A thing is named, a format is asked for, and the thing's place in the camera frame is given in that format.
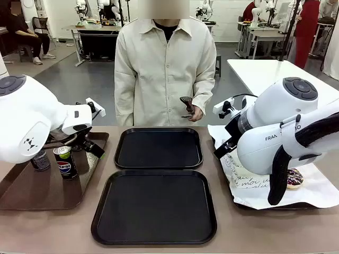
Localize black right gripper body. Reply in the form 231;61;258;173
224;118;242;149

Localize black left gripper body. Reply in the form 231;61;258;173
49;126;94;149

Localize black Pepsi can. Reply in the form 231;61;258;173
53;146;78;181
30;149;51;171

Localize black metal tongs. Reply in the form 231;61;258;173
179;96;197;119

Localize person's left forearm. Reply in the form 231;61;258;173
192;78;216;116

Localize person's right forearm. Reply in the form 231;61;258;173
114;79;137;126

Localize person's left hand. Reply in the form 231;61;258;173
189;105;204;123

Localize black plastic tray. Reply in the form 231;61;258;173
113;128;204;170
91;169;218;246

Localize brown plastic tray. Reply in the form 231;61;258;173
0;131;110;211

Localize white table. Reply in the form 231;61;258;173
227;58;339;106

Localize chocolate sprinkled donut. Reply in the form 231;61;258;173
286;168;305;189

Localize person in cream shirt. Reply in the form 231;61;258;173
114;17;217;127

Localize white paper sheet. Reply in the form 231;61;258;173
207;124;339;210

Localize grey background workbench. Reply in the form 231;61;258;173
236;21;292;59
62;24;126;67

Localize black office chair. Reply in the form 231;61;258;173
31;16;57;52

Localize black stand pole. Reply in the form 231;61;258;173
278;0;303;62

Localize person in black clothes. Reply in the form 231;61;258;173
6;2;57;66

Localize person in red top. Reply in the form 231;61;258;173
242;1;262;22

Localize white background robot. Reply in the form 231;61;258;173
195;0;214;21
251;0;276;28
75;0;92;21

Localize person in red dress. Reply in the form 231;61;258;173
293;0;320;69

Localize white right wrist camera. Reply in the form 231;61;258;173
213;97;236;119

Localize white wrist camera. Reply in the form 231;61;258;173
213;97;236;119
85;97;106;117

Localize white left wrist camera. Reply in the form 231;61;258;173
85;97;106;117

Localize black cable sleeve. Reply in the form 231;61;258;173
267;112;339;206

